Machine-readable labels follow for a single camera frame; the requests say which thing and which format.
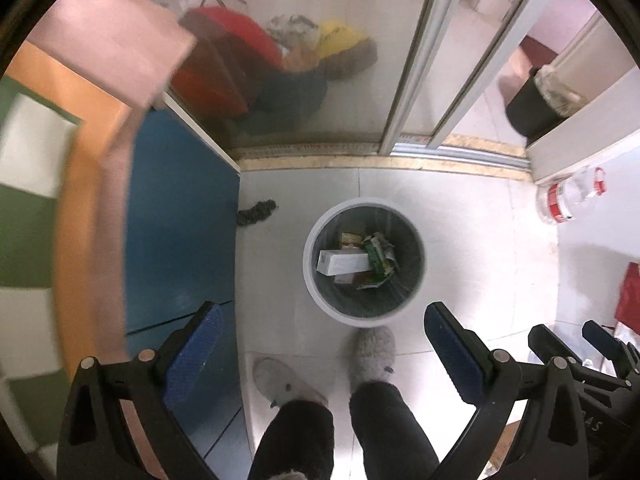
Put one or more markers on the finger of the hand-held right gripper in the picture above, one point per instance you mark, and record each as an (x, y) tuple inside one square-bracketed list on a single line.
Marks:
[(546, 340), (602, 336)]

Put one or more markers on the orange wooden table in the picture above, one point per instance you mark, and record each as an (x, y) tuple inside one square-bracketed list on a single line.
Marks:
[(85, 220)]

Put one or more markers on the green white checkered tablecloth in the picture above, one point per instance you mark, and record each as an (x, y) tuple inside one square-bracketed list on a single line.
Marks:
[(30, 210)]

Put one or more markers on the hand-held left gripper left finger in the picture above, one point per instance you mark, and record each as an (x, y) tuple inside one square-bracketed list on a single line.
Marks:
[(196, 347)]

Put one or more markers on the white carton box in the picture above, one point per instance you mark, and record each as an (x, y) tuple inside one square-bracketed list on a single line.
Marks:
[(340, 261)]

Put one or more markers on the pink cardboard box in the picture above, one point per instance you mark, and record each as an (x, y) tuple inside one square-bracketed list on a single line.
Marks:
[(105, 40)]

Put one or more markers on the clear bottle with red label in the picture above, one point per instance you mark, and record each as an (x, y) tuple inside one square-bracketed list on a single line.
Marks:
[(570, 195)]

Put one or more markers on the yellow bag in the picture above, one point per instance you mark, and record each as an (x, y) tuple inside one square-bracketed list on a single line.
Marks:
[(340, 40)]

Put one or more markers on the white cabinet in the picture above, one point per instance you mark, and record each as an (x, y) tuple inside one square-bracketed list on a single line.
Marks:
[(590, 115)]

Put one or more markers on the blue cabinet panel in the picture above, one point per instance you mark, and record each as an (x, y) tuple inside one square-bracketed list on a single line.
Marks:
[(180, 210)]

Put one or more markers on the black bin with bag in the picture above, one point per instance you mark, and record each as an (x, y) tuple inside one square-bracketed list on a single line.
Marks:
[(530, 107)]

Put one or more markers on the red bag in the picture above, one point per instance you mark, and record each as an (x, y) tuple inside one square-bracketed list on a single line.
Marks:
[(629, 295)]

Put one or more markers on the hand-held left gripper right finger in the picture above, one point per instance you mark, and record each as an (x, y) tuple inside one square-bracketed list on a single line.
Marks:
[(452, 350)]

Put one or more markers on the large red sack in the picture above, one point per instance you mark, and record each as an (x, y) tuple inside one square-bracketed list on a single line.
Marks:
[(225, 55)]

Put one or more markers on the aluminium sliding door frame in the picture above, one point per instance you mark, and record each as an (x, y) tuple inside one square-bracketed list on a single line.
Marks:
[(425, 60)]

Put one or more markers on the crumpled green packet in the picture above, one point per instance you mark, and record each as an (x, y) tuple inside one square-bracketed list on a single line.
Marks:
[(378, 255)]

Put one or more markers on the yellow red small box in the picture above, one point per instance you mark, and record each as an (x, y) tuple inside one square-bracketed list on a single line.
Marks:
[(350, 239)]

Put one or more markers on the round white trash bin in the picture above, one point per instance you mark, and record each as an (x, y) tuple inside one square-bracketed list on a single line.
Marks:
[(320, 285)]

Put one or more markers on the dark fluffy cloth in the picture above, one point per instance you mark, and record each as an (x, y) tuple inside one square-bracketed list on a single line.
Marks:
[(255, 211)]

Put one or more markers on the grey fluffy slipper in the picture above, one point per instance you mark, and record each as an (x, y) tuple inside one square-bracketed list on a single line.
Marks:
[(280, 377), (372, 355)]

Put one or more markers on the dark blue sack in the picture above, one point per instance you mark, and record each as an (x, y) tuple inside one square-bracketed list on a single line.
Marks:
[(290, 92)]

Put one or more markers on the person's left leg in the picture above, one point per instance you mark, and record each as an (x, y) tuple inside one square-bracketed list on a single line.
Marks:
[(295, 440)]

